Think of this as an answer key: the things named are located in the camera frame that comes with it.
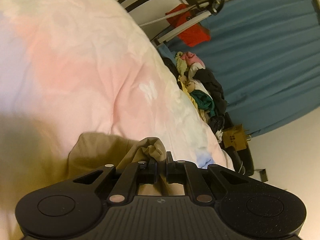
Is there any pastel tie-dye duvet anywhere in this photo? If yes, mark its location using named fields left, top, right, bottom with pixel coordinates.
left=1, top=0, right=233, bottom=239

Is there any blue curtain right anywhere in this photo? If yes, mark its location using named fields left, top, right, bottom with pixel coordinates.
left=159, top=0, right=320, bottom=138

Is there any beige printed t-shirt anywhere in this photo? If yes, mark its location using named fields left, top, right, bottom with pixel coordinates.
left=67, top=132, right=184, bottom=196

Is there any pile of mixed clothes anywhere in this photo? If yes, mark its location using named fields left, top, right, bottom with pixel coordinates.
left=162, top=51, right=228, bottom=143

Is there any brown cardboard box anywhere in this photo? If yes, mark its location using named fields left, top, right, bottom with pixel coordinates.
left=222, top=124, right=248, bottom=151

